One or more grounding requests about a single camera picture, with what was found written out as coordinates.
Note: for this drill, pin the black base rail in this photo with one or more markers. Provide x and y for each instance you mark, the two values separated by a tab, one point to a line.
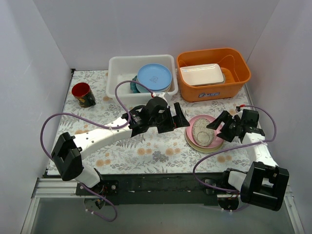
131	189

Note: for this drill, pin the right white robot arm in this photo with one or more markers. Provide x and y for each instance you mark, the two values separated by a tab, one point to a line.
264	184

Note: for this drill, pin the teal scalloped plate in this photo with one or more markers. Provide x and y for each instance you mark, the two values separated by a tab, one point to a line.
133	86

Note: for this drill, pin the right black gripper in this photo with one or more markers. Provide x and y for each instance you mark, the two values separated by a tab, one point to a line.
229	126

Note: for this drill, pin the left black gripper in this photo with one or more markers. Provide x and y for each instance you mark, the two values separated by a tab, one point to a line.
171	121

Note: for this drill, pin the white plastic bin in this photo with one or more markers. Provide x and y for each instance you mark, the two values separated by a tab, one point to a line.
126	68

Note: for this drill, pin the white deep plate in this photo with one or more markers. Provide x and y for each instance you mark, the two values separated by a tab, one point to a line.
153	80

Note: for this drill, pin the floral patterned table mat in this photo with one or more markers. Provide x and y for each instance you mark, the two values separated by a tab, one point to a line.
149	152

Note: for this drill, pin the white rectangular tray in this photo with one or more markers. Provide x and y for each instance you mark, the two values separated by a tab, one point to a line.
205	74

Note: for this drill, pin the pale peach bottom plate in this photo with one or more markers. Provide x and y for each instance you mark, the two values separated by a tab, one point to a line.
141	89

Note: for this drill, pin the red and black mug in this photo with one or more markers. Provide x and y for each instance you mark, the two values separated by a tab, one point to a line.
84	95

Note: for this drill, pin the orange plastic tub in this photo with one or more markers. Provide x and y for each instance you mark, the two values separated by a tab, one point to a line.
232	65

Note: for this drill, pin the blue round plate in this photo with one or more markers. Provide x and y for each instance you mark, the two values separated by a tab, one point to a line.
154	69

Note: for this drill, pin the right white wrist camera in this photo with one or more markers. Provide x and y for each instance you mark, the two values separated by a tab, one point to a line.
238	114

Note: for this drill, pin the pink round plate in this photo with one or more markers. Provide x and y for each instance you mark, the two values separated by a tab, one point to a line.
216	139

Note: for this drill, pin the speckled oval dish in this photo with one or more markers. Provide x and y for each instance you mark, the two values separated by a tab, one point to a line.
202	135

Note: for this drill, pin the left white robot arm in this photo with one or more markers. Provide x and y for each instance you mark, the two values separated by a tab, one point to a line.
70	151

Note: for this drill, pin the cream round plate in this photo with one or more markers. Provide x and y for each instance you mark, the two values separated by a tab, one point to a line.
202	149

